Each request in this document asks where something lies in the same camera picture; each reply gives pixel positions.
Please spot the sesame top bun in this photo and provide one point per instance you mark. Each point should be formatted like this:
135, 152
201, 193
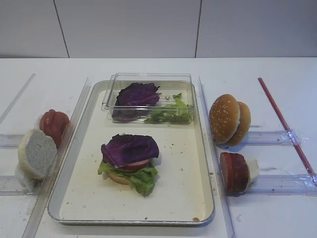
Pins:
224, 118

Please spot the sesame bun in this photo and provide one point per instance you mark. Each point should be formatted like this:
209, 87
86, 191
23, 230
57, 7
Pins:
224, 118
243, 127

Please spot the green lettuce in container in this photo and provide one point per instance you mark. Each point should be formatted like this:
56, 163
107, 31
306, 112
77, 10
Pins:
177, 113

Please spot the pink meat slice on burger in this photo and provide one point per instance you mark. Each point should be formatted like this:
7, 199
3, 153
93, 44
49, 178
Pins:
135, 166

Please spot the green lettuce on burger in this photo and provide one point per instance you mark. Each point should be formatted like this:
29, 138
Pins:
143, 180

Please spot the white cheese slice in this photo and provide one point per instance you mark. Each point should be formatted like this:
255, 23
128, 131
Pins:
254, 170

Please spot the red tomato slices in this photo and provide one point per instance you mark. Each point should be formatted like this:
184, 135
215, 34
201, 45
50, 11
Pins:
53, 124

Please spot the clear plastic container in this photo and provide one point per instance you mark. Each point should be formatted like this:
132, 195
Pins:
169, 84

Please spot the purple cabbage leaf in container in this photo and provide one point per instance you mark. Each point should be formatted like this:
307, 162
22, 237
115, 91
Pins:
136, 94

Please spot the bottom burger bun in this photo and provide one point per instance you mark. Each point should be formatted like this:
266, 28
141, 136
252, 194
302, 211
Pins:
117, 178

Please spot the silver metal baking tray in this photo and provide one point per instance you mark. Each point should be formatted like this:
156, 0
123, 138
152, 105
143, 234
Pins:
182, 195

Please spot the clear holder upper right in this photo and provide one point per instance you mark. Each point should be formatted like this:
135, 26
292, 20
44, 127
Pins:
274, 138

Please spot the clear holder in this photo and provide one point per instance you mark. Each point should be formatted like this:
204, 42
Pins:
284, 185
10, 186
274, 138
10, 141

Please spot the white bun half left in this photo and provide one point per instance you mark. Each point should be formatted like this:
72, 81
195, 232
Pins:
36, 152

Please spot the clear holder lower right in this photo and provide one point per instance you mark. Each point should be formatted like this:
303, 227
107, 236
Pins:
284, 185

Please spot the red plastic strip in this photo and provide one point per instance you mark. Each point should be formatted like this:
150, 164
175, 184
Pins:
286, 127

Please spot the clear holder upper left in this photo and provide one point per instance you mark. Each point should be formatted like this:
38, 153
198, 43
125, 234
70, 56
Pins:
10, 141

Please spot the clear holder lower left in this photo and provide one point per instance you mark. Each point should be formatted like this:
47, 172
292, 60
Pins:
10, 186

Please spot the clear rail right of tray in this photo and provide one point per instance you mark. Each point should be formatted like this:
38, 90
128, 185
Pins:
217, 169

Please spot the clear rail of tray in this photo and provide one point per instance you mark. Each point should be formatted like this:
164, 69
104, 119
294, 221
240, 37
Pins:
48, 182
217, 169

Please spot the clear rail left of tray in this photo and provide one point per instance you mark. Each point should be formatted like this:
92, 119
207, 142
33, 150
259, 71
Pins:
48, 182

